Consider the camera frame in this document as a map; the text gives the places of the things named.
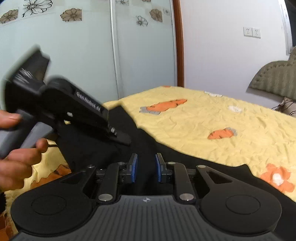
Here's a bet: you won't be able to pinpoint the black pants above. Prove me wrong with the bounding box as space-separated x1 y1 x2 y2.
56 106 295 240

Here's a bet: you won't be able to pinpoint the person left hand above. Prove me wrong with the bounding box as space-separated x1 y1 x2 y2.
0 109 49 193

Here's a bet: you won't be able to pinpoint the yellow carrot print bedspread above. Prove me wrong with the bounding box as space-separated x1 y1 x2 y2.
11 87 295 240

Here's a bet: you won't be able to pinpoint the frosted glass wardrobe door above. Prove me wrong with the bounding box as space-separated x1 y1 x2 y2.
1 1 177 102

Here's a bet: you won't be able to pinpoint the olive green padded headboard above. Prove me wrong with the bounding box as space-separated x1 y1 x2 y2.
249 47 296 100

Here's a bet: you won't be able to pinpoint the brown wooden door frame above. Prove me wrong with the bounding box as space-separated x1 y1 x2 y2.
172 0 185 87

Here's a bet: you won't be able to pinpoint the white wall socket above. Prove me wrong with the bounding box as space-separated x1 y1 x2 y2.
243 27 261 39

